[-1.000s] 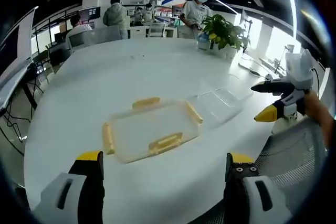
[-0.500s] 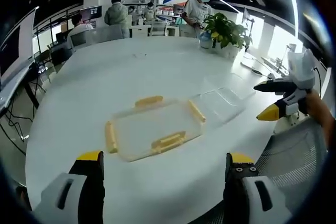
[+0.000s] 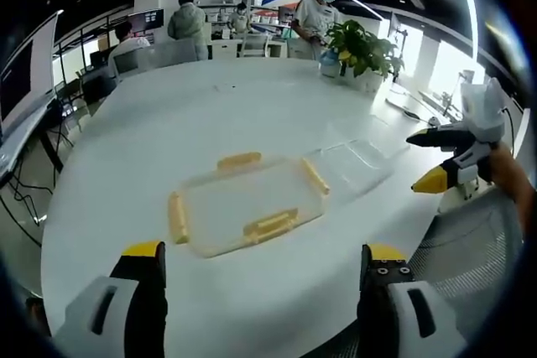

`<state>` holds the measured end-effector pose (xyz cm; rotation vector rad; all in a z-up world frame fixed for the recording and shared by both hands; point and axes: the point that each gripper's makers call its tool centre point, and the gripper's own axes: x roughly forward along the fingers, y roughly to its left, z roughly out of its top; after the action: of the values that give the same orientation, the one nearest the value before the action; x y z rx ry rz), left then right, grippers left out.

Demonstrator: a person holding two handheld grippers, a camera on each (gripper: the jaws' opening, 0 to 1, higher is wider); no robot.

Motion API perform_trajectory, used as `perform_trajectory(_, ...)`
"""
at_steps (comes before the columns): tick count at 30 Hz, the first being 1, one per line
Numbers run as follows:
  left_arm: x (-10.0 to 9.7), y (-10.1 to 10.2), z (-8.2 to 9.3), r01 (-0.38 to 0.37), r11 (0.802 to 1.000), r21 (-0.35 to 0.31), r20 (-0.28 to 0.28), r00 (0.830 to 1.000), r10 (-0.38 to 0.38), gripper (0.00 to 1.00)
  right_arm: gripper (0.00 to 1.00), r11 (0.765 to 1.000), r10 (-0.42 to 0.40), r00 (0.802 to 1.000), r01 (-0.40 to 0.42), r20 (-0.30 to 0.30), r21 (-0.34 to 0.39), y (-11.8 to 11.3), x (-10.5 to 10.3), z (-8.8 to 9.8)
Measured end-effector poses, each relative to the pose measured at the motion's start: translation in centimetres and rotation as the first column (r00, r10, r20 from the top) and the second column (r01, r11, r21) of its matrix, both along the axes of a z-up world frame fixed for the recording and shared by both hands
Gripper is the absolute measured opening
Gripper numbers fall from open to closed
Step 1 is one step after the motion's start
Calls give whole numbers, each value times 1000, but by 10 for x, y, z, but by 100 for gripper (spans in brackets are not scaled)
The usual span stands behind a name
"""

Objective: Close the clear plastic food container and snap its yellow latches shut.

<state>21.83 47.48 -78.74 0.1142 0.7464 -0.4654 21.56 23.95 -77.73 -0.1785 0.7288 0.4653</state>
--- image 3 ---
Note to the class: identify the clear lid with yellow buckles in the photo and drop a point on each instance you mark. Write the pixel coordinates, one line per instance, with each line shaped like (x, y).
(251, 200)

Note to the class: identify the large dark wall screen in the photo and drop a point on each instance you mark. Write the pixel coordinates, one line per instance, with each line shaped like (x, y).
(19, 73)

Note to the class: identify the dark computer monitor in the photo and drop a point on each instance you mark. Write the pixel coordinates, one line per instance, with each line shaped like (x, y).
(147, 22)

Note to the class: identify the grey mesh office chair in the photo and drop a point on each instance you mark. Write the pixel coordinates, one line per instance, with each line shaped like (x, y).
(470, 249)

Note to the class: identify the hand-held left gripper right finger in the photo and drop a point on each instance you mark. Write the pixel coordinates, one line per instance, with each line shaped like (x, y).
(379, 303)

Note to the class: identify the blue and white bottle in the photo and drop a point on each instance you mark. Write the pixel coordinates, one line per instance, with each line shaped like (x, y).
(329, 63)

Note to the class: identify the black office chair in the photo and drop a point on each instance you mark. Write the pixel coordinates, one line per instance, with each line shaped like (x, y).
(94, 85)

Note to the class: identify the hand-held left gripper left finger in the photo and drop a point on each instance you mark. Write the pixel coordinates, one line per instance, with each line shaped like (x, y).
(142, 299)

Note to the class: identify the clear plastic container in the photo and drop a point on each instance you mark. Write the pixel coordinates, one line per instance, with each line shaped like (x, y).
(356, 161)

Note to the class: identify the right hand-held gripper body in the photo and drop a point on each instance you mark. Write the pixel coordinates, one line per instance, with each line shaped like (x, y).
(484, 115)

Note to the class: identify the green potted plant white pot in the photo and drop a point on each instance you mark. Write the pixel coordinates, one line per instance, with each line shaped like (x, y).
(361, 50)

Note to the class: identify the shelf with storage boxes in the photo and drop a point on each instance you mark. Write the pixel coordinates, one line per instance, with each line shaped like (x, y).
(260, 12)

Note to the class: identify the long ceiling light strip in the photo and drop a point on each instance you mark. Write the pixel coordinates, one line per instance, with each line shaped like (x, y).
(470, 10)

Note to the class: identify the white chair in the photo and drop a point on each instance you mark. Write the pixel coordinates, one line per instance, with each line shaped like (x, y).
(253, 45)

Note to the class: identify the grey side desk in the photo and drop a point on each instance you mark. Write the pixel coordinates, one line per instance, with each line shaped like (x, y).
(25, 136)

